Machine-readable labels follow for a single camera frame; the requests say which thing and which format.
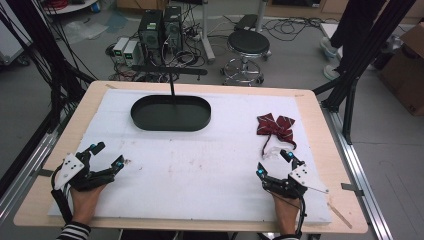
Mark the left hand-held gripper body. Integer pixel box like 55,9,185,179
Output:
53,149,116,192

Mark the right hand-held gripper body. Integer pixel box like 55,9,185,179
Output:
263,159,330,200

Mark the red striped bow tie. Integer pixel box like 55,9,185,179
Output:
256,112,298,158

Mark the black stand with oval tray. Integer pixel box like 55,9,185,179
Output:
130,64,213,133

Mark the person's left hand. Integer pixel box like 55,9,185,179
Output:
70,184,108,225

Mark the person's right hand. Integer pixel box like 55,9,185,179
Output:
271,194,301,236

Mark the black tape piece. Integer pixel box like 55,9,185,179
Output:
340,182,365,198

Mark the tan tape strip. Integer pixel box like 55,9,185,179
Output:
327,202,354,230

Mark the white foam mat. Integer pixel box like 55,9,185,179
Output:
48,88,333,225

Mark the white power supply unit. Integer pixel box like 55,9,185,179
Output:
123,40,140,67
112,36,130,63

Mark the clear plastic sheet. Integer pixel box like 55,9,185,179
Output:
62,19,110,45

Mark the black round stool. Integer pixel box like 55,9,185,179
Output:
219,29,272,87

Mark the black computer tower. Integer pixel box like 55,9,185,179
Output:
162,5,184,52
137,9,165,58

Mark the white cabinet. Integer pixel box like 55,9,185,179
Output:
0,13,33,67

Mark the black box on floor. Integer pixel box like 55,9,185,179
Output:
234,13,260,32

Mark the brown cardboard box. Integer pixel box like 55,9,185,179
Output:
377,22,424,117

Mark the white round table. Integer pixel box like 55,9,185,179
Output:
42,0,100,16

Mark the grey desk leg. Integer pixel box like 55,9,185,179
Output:
255,0,269,33
199,0,217,65

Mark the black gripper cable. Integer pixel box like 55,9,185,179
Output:
294,196,308,238
50,164,74,225

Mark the aluminium rail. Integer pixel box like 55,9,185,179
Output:
0,111,73,226
320,102,395,240

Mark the black metal frame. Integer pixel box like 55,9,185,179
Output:
312,0,418,145
0,0,96,134

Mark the tangle of floor cables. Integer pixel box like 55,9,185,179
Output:
264,15,323,43

